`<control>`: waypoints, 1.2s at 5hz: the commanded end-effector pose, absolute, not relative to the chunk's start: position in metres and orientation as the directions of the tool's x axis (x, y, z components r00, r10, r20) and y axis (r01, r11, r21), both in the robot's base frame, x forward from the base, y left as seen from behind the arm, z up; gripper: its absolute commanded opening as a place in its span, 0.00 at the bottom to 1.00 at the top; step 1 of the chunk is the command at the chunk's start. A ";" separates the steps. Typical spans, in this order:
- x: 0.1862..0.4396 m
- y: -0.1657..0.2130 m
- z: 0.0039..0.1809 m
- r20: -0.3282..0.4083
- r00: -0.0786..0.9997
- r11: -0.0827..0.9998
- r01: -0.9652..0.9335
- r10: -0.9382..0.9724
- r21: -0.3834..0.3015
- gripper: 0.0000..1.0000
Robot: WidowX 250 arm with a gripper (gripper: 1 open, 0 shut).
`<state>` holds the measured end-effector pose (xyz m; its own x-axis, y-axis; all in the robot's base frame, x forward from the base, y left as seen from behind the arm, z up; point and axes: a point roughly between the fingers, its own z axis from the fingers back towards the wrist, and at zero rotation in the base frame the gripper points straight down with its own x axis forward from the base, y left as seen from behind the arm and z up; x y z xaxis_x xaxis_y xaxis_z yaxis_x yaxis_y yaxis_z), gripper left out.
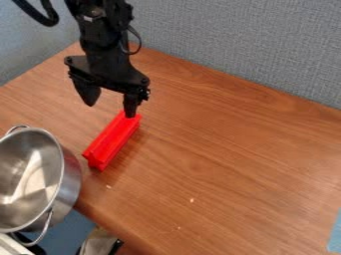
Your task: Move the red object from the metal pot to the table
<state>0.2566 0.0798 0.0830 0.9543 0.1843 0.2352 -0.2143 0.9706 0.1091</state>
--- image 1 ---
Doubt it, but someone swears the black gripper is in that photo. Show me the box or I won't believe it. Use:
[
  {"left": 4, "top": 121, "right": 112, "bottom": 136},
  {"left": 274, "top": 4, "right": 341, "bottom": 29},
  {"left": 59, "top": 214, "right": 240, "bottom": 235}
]
[{"left": 64, "top": 33, "right": 149, "bottom": 119}]

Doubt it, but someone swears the white box corner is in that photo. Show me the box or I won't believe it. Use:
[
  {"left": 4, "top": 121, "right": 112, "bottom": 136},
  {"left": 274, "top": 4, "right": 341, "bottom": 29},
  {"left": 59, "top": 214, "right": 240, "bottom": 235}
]
[{"left": 0, "top": 233, "right": 32, "bottom": 255}]

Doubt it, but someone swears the grey metal table bracket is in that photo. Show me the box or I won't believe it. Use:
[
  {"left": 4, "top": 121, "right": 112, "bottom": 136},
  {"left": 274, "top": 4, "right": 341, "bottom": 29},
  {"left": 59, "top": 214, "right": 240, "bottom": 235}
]
[{"left": 76, "top": 227, "right": 124, "bottom": 255}]

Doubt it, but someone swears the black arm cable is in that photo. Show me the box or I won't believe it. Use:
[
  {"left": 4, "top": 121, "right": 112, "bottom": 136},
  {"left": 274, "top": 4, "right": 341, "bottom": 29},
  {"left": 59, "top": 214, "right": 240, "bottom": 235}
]
[{"left": 12, "top": 0, "right": 61, "bottom": 28}]

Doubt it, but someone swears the red plastic block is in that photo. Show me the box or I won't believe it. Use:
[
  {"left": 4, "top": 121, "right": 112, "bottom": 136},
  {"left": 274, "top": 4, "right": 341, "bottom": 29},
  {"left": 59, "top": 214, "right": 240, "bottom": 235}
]
[{"left": 83, "top": 112, "right": 141, "bottom": 171}]

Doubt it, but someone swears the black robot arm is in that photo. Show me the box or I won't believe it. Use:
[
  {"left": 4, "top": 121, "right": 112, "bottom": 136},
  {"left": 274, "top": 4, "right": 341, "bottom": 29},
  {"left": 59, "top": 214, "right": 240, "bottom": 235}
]
[{"left": 64, "top": 0, "right": 151, "bottom": 119}]

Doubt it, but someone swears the metal pot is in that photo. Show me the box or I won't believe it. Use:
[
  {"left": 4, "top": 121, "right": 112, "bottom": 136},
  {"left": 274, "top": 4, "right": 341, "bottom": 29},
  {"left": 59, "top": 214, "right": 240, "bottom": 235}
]
[{"left": 0, "top": 125, "right": 81, "bottom": 238}]

